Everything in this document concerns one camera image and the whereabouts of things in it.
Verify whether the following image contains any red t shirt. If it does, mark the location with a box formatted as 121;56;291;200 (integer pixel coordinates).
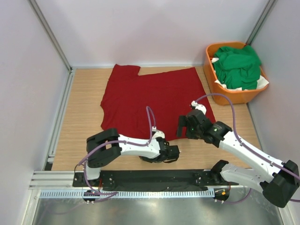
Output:
100;65;205;141

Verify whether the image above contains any right aluminium frame post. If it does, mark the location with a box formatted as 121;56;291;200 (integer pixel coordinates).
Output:
246;0;277;45

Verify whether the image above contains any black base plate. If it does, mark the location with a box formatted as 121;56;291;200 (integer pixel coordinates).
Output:
72;169;225;192

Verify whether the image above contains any white cloth in bin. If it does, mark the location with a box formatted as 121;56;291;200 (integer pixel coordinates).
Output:
210;58;269;91

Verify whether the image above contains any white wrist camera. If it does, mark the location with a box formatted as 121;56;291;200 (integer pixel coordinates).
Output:
191;101;207;115
151;126;165;140

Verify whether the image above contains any white slotted cable duct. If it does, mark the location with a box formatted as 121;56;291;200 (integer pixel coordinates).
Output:
40;188;215;199

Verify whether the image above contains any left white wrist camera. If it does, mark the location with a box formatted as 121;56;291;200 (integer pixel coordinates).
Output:
151;126;165;140

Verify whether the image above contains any left aluminium frame post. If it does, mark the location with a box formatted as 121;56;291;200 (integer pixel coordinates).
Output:
27;0;72;73

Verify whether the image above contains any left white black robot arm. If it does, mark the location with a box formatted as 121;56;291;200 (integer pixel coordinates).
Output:
75;127;180;188

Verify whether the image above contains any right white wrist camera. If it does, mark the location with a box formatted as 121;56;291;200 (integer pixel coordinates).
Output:
191;101;207;115

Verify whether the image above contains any aluminium frame post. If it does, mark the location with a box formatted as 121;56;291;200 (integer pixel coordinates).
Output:
27;0;72;73
246;0;277;45

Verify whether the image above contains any green t shirt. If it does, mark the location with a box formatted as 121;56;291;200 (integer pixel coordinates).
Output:
212;45;261;90

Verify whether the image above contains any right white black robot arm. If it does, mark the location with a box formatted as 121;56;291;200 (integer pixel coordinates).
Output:
177;109;300;208

